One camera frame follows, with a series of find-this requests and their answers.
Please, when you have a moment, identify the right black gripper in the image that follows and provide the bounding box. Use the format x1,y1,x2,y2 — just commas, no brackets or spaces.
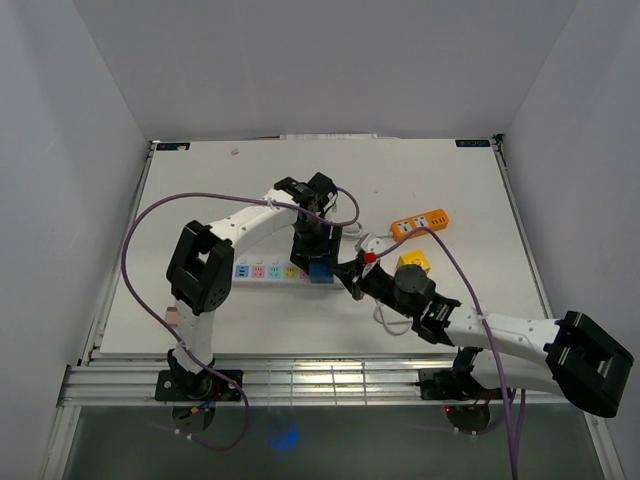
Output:
330,258,415,319

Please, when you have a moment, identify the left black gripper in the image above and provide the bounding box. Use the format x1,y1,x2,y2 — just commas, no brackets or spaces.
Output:
290,217,342,274

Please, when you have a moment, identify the blue cube socket adapter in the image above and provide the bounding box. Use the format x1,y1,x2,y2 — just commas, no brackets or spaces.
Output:
307,259,334,284

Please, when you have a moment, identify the yellow cube socket adapter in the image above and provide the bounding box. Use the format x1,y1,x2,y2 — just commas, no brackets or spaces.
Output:
396,250,431,273

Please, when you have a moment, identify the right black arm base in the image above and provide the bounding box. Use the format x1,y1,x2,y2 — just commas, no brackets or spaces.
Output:
415,369,502,401

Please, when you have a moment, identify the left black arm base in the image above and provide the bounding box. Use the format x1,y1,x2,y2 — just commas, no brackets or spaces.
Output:
153,370,241,403

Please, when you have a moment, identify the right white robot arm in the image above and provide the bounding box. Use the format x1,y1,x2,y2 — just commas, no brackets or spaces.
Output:
333,260,634,418

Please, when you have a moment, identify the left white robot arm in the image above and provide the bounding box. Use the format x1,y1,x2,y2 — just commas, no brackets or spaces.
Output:
167,173,342,400

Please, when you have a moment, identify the pink plug adapter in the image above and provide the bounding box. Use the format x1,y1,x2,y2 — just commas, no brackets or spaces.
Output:
164,306,180,329

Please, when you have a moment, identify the white multicolour power strip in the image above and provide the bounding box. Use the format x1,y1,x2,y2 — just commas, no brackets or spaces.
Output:
232,255,343,290

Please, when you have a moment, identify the orange power strip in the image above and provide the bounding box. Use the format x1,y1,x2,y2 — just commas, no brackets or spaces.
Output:
390,209,449,241

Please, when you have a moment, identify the left blue corner label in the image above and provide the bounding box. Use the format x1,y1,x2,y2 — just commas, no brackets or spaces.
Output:
156,142,191,151

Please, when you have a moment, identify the blue corner label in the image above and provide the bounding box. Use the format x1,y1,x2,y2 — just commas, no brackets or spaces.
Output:
455,139,491,148
156,142,191,151

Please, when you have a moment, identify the right blue corner label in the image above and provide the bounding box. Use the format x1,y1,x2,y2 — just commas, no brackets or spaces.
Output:
455,139,491,148

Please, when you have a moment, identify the aluminium rail frame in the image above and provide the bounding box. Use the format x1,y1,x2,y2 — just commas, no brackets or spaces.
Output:
57,355,551,409

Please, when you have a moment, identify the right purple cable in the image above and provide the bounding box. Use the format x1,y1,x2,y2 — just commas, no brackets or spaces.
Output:
374,232,526,480

